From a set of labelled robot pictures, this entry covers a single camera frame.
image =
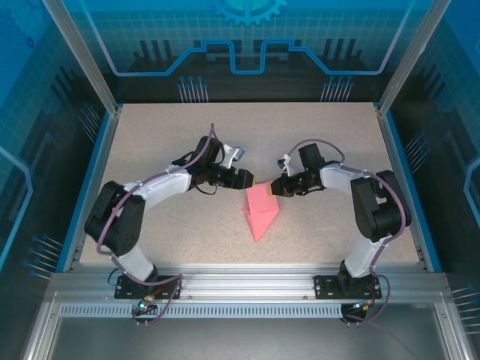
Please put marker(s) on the pink square paper sheet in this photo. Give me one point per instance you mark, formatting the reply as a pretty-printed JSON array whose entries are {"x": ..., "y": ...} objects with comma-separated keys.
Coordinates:
[{"x": 258, "y": 210}]

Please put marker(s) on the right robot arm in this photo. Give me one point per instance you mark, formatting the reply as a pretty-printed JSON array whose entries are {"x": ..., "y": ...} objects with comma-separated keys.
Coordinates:
[{"x": 378, "y": 210}]

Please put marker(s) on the blue table edge trim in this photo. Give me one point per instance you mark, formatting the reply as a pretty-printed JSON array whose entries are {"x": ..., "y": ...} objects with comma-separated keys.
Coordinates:
[
  {"x": 86, "y": 187},
  {"x": 411, "y": 187}
]

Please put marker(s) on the yellow connector with green light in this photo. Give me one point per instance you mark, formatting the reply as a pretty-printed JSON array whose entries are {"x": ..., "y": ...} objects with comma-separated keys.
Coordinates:
[{"x": 144, "y": 304}]

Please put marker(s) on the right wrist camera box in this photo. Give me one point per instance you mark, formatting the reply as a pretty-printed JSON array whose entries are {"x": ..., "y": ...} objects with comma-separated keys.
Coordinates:
[{"x": 283, "y": 163}]

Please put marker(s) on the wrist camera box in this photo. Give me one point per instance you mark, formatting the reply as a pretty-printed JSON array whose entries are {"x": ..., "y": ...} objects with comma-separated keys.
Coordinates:
[
  {"x": 236, "y": 154},
  {"x": 283, "y": 163}
]

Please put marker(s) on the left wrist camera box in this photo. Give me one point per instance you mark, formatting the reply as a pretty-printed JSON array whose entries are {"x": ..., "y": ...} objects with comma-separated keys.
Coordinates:
[{"x": 236, "y": 154}]

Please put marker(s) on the aluminium mounting rail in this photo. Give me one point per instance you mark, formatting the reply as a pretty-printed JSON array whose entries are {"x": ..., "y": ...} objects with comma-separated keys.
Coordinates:
[{"x": 243, "y": 281}]

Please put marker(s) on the aluminium table side rail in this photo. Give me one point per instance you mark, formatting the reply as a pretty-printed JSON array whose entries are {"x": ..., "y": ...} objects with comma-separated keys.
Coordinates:
[
  {"x": 96, "y": 187},
  {"x": 400, "y": 187}
]

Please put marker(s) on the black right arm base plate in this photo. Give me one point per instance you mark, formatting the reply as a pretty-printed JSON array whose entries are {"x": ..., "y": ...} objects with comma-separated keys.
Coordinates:
[{"x": 324, "y": 287}]

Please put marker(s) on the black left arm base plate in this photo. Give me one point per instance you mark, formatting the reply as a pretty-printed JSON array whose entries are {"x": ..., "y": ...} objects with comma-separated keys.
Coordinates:
[{"x": 123, "y": 290}]

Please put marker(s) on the metal tray frame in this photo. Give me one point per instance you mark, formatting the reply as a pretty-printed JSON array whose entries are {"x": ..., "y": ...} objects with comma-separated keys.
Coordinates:
[{"x": 243, "y": 337}]

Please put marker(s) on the aluminium frame post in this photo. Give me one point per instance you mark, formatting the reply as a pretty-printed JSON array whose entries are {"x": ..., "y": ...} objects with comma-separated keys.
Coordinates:
[
  {"x": 412, "y": 56},
  {"x": 86, "y": 56}
]

